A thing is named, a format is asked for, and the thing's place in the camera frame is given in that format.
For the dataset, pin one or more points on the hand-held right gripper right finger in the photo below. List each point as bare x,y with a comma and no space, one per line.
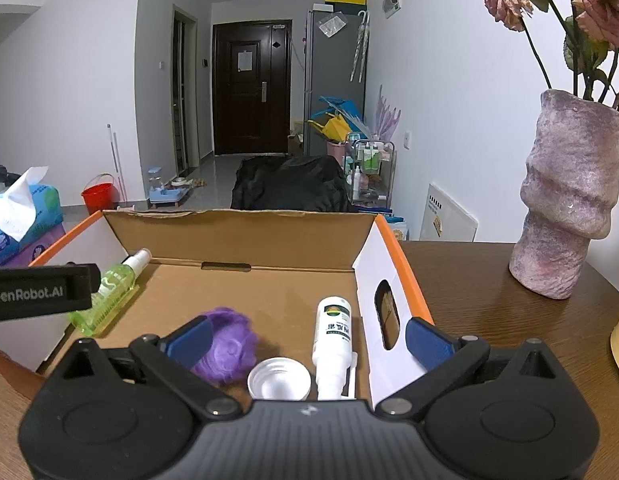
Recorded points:
429,344

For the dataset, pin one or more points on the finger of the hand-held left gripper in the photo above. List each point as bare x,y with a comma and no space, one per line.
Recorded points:
93,277

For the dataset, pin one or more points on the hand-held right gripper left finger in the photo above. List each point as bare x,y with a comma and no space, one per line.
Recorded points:
189,342

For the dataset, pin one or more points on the green spray bottle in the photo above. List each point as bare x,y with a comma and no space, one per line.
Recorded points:
107,295

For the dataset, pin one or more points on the purple fluffy ball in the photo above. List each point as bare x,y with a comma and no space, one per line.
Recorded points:
232,345

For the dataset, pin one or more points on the white round lid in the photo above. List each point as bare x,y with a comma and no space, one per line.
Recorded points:
279,380

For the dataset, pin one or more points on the white spray bottle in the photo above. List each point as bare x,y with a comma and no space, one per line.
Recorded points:
332,330

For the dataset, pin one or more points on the orange cardboard box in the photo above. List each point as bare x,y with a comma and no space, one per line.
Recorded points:
239,240

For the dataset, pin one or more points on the purple tissue pack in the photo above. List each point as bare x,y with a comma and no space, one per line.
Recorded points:
49,245

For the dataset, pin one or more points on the red bucket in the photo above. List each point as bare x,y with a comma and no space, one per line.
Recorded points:
98,197

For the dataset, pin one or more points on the blue tissue pack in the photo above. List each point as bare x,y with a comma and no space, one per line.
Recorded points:
42,210

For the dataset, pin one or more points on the blue pet feeder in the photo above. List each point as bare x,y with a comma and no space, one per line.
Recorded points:
162,192

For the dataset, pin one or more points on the white board panel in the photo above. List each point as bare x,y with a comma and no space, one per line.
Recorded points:
449,215

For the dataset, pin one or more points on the metal trolley with bottles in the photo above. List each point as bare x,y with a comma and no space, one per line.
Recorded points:
372,170

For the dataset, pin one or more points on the pink textured vase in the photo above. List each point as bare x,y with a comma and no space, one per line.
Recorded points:
564,195

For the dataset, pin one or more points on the pink bin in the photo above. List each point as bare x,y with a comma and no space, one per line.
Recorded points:
335,152

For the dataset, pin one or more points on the dark brown door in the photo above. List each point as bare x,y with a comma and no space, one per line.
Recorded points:
229,110

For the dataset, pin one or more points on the yellow bag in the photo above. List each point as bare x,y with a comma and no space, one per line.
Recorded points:
334,129

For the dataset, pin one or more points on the white paper notice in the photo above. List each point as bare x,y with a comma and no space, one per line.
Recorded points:
245,61

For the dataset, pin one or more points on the grey refrigerator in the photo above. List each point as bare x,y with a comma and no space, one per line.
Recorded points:
334,65

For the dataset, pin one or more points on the clear folded umbrella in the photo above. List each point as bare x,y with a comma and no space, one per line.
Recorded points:
364,47
355,50

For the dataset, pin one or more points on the clear plastic bag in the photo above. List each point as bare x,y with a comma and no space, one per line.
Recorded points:
333,25

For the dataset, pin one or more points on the yellow and black box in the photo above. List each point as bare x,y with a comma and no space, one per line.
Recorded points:
345,1

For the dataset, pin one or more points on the dried pink roses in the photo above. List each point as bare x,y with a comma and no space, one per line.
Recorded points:
594,5

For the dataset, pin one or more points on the white wall socket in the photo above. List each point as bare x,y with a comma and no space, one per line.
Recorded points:
408,139

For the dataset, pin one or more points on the grey side door frame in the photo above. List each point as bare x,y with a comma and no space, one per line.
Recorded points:
177,85

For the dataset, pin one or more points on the purple wall decoration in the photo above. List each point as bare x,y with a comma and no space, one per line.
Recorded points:
389,115

